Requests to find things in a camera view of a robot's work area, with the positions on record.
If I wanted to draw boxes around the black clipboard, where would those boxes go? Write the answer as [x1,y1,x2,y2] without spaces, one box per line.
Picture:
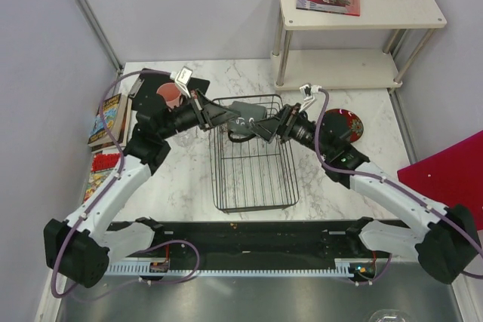
[129,68,211,115]

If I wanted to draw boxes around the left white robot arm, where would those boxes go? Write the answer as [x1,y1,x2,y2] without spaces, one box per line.
[44,90,240,288]

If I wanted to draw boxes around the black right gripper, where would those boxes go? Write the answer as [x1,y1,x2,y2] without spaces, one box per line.
[247,103,332,158]

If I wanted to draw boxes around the red cover book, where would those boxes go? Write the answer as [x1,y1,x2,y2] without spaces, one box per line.
[83,152,121,203]

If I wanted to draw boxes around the grey ceramic mug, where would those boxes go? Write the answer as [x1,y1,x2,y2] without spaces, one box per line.
[227,101,267,143]

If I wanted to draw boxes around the white cable duct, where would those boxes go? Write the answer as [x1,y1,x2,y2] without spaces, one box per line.
[106,259,367,278]

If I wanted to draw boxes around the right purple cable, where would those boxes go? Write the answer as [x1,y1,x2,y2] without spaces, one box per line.
[313,87,483,287]

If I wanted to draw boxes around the white two-tier shelf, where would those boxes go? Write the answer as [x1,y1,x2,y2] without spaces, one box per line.
[271,0,447,90]

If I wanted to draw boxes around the red folder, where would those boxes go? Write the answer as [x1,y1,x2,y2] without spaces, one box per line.
[398,132,483,231]

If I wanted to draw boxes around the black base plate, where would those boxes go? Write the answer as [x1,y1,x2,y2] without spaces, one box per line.
[145,220,388,271]

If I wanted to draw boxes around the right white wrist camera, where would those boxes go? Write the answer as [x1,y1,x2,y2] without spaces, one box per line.
[299,84,321,112]

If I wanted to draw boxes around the colourful paperback book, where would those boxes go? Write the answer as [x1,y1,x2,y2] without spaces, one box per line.
[88,94,130,148]

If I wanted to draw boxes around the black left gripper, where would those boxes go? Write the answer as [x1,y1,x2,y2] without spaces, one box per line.
[158,88,239,140]

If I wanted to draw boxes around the pink plastic cup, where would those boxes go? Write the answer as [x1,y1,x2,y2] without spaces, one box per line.
[156,82,186,109]

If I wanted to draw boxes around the red floral plate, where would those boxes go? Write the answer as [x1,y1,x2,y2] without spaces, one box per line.
[321,109,364,143]

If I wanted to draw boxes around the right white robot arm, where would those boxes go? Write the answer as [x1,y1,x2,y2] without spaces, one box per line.
[248,105,482,284]

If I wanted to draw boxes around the black wire dish rack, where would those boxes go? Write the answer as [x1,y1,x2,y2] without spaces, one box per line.
[209,94,300,213]

